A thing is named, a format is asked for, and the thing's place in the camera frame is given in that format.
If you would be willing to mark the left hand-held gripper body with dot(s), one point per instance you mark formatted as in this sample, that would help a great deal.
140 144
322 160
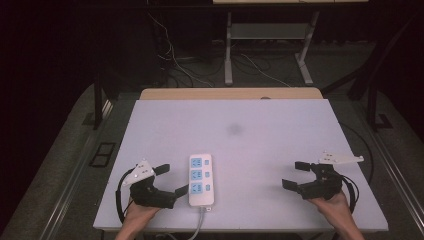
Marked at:
151 196

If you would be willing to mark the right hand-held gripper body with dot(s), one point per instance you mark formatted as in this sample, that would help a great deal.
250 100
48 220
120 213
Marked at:
323 186

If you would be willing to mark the white power strip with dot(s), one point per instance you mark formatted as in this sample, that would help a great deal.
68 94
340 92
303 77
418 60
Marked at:
201 180

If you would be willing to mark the person's left hand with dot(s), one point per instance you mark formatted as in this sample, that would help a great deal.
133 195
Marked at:
138 215

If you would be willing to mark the person's right hand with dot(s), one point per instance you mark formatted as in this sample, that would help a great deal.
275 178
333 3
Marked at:
335 208

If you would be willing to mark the black metal stand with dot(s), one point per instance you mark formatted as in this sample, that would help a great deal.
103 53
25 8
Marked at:
97 103
375 100

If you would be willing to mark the grey metal stand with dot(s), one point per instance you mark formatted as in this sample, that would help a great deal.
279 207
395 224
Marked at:
266 31

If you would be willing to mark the black floor socket frame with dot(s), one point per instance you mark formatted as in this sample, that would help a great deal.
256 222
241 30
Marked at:
102 154

